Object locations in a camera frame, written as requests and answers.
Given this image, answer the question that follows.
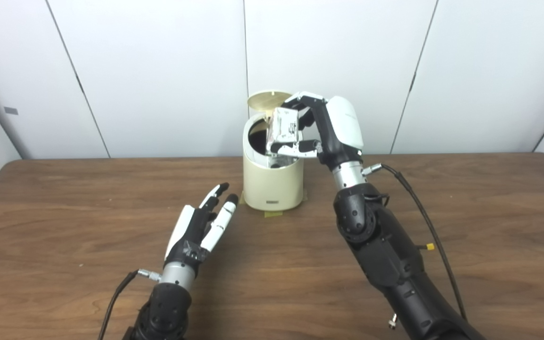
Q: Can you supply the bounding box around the cream-colored round bin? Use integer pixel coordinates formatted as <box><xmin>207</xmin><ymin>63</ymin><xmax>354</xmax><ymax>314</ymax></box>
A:
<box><xmin>243</xmin><ymin>113</ymin><xmax>305</xmax><ymax>212</ymax></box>

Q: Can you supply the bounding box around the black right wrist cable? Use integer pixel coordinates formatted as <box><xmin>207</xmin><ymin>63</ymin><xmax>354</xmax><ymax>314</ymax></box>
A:
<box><xmin>363</xmin><ymin>163</ymin><xmax>468</xmax><ymax>322</ymax></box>

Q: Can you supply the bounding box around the white green milk carton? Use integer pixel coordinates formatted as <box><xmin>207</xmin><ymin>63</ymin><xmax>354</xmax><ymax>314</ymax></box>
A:
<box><xmin>266</xmin><ymin>107</ymin><xmax>299</xmax><ymax>155</ymax></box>

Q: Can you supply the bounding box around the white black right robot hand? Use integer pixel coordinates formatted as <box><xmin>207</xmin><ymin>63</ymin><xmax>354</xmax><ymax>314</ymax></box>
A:
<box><xmin>270</xmin><ymin>92</ymin><xmax>364</xmax><ymax>170</ymax></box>

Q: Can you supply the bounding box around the cream round bin lid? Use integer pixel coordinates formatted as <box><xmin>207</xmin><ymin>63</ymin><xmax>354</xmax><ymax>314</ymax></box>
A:
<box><xmin>247</xmin><ymin>91</ymin><xmax>294</xmax><ymax>119</ymax></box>

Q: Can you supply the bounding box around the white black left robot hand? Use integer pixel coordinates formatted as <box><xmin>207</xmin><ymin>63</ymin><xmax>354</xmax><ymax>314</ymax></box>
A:
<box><xmin>164</xmin><ymin>182</ymin><xmax>239</xmax><ymax>277</ymax></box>

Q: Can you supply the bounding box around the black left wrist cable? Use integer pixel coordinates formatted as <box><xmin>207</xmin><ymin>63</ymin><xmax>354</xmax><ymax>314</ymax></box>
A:
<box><xmin>97</xmin><ymin>268</ymin><xmax>162</xmax><ymax>340</ymax></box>

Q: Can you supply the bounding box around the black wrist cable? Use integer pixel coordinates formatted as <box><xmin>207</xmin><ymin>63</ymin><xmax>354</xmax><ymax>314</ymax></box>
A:
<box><xmin>363</xmin><ymin>163</ymin><xmax>468</xmax><ymax>322</ymax></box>
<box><xmin>97</xmin><ymin>268</ymin><xmax>162</xmax><ymax>340</ymax></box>

